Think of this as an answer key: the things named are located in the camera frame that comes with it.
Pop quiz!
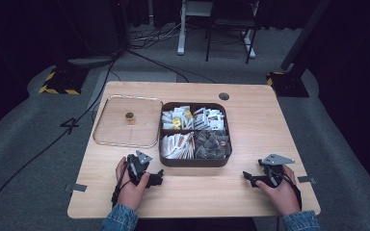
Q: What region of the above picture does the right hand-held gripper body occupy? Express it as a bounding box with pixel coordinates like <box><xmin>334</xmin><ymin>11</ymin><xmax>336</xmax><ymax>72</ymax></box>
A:
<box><xmin>256</xmin><ymin>153</ymin><xmax>296</xmax><ymax>189</ymax></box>

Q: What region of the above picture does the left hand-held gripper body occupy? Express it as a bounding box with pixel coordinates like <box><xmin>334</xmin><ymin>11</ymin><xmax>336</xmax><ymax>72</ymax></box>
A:
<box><xmin>126</xmin><ymin>149</ymin><xmax>155</xmax><ymax>188</ymax></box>

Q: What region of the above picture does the person's right hand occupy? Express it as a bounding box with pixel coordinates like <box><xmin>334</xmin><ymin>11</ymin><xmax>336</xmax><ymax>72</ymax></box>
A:
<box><xmin>254</xmin><ymin>165</ymin><xmax>302</xmax><ymax>218</ymax></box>

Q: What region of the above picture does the person's left hand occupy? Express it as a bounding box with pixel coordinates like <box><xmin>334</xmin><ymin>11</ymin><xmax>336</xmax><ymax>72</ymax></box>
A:
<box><xmin>115</xmin><ymin>156</ymin><xmax>151</xmax><ymax>212</ymax></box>

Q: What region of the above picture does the pile of white paper sachets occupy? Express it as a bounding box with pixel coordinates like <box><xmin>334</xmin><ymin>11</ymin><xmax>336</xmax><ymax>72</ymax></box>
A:
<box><xmin>160</xmin><ymin>132</ymin><xmax>196</xmax><ymax>160</ymax></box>

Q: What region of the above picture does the clear lid with brass knob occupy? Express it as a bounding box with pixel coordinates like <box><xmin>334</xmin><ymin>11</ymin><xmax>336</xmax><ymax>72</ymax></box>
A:
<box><xmin>92</xmin><ymin>93</ymin><xmax>164</xmax><ymax>149</ymax></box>

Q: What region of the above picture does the brown divided box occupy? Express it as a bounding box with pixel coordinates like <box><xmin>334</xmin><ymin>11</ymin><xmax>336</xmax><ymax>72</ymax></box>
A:
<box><xmin>158</xmin><ymin>101</ymin><xmax>233</xmax><ymax>168</ymax></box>

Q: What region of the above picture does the pile of snack packets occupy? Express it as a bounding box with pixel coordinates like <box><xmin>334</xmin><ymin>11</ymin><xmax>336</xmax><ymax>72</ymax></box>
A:
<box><xmin>194</xmin><ymin>130</ymin><xmax>231</xmax><ymax>160</ymax></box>

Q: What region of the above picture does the pile of white yellow packets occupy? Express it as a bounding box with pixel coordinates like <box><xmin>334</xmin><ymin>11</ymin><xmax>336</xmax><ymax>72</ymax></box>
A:
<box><xmin>161</xmin><ymin>105</ymin><xmax>195</xmax><ymax>131</ymax></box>

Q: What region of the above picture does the pile of white red packets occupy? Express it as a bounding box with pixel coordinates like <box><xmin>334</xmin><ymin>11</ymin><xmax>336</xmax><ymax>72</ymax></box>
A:
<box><xmin>193</xmin><ymin>107</ymin><xmax>226</xmax><ymax>131</ymax></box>

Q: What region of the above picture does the striped black yellow stand base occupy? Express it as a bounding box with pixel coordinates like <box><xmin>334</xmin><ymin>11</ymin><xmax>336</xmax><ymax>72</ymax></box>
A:
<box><xmin>39</xmin><ymin>65</ymin><xmax>90</xmax><ymax>96</ymax></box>
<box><xmin>266</xmin><ymin>70</ymin><xmax>310</xmax><ymax>98</ymax></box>

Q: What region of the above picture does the dark slanted stand pole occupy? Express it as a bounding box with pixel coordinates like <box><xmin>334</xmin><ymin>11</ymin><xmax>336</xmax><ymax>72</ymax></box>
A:
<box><xmin>279</xmin><ymin>0</ymin><xmax>332</xmax><ymax>72</ymax></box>

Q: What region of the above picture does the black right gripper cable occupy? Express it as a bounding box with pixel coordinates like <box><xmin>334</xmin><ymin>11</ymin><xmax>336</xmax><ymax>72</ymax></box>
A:
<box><xmin>280</xmin><ymin>172</ymin><xmax>304</xmax><ymax>211</ymax></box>

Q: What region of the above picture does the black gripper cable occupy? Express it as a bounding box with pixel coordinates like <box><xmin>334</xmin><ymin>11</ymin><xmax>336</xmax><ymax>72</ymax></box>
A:
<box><xmin>280</xmin><ymin>172</ymin><xmax>304</xmax><ymax>211</ymax></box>
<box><xmin>110</xmin><ymin>160</ymin><xmax>133</xmax><ymax>208</ymax></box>

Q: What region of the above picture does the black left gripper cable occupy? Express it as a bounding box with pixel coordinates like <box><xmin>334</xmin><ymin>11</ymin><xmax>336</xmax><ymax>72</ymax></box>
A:
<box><xmin>110</xmin><ymin>160</ymin><xmax>133</xmax><ymax>208</ymax></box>

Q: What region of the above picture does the long black floor cable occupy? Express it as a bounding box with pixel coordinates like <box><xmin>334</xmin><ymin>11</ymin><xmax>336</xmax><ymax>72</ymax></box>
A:
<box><xmin>0</xmin><ymin>52</ymin><xmax>120</xmax><ymax>225</ymax></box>

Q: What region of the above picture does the bundle of floor cables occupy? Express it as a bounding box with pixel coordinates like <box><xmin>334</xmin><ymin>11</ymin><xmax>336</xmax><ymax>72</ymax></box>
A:
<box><xmin>128</xmin><ymin>22</ymin><xmax>182</xmax><ymax>50</ymax></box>

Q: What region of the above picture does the white desk frame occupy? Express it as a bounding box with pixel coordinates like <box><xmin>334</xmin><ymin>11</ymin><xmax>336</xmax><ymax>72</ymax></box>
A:
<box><xmin>176</xmin><ymin>0</ymin><xmax>257</xmax><ymax>60</ymax></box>

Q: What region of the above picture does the black metal chair frame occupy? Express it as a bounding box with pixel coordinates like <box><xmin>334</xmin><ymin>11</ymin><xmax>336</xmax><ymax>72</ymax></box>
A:
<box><xmin>204</xmin><ymin>0</ymin><xmax>260</xmax><ymax>64</ymax></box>

